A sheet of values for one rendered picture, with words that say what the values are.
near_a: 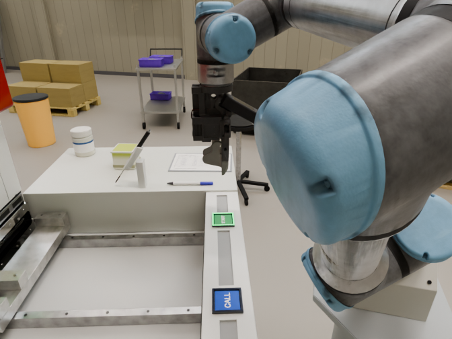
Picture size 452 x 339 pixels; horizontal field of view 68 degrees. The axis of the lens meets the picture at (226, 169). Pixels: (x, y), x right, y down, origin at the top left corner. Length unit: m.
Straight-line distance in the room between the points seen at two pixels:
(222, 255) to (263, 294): 1.26
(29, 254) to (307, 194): 0.88
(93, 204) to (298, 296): 1.33
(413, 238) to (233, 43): 0.42
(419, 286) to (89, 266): 0.80
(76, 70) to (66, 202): 4.64
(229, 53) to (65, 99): 4.94
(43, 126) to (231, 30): 3.85
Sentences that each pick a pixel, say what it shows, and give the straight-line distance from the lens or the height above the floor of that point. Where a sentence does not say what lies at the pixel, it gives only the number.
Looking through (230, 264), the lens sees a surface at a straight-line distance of 0.74.
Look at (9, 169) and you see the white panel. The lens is 1.08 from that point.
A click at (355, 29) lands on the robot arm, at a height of 1.43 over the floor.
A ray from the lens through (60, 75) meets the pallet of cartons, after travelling 5.84.
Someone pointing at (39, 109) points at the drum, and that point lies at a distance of 4.24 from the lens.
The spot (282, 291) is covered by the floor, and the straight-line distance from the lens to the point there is 2.04.
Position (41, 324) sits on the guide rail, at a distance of 0.89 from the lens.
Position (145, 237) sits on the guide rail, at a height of 0.85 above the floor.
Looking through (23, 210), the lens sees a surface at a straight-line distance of 1.12.
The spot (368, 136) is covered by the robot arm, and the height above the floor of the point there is 1.39.
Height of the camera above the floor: 1.45
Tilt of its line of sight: 26 degrees down
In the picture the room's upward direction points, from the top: straight up
